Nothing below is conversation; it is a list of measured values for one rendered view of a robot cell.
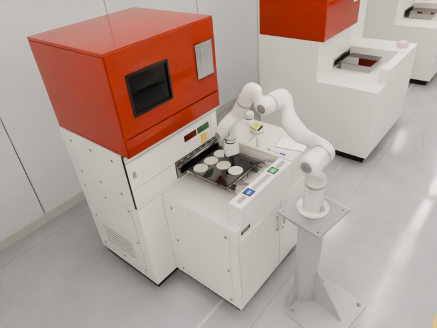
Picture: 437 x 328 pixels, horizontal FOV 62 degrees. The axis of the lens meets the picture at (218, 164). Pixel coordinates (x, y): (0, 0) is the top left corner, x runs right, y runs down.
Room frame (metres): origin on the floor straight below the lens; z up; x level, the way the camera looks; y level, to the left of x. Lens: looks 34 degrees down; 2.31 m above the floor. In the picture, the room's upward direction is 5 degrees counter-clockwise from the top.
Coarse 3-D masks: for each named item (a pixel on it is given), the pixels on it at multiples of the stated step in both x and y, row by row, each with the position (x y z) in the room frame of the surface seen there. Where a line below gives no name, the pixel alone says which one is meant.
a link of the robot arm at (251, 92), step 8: (248, 88) 1.88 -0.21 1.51; (256, 88) 1.85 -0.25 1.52; (240, 96) 1.93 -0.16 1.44; (248, 96) 1.87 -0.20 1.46; (256, 96) 1.79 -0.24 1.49; (264, 96) 1.76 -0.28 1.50; (272, 96) 1.76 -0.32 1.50; (240, 104) 1.92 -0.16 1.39; (248, 104) 1.91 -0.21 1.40; (256, 104) 1.75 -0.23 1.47; (264, 104) 1.72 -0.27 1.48; (272, 104) 1.72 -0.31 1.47; (264, 112) 1.71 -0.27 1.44; (272, 112) 1.73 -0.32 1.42
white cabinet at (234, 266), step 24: (288, 192) 1.89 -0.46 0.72; (168, 216) 1.86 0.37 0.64; (192, 216) 1.70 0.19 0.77; (264, 216) 1.68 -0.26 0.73; (192, 240) 1.72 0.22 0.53; (216, 240) 1.57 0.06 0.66; (240, 240) 1.49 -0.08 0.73; (264, 240) 1.67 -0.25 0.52; (288, 240) 1.91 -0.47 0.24; (192, 264) 1.75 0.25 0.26; (216, 264) 1.59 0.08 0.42; (240, 264) 1.48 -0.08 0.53; (264, 264) 1.67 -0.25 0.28; (216, 288) 1.61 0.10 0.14; (240, 288) 1.47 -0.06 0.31
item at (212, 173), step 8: (200, 160) 2.12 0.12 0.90; (224, 160) 2.09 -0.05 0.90; (240, 160) 2.07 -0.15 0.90; (248, 160) 2.06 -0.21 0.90; (192, 168) 2.03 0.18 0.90; (208, 168) 2.01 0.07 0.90; (216, 168) 2.01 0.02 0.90; (248, 168) 1.97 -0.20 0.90; (208, 176) 1.92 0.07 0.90; (216, 176) 1.91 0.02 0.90; (224, 176) 1.90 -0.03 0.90; (232, 176) 1.89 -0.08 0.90; (224, 184) 1.82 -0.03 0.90
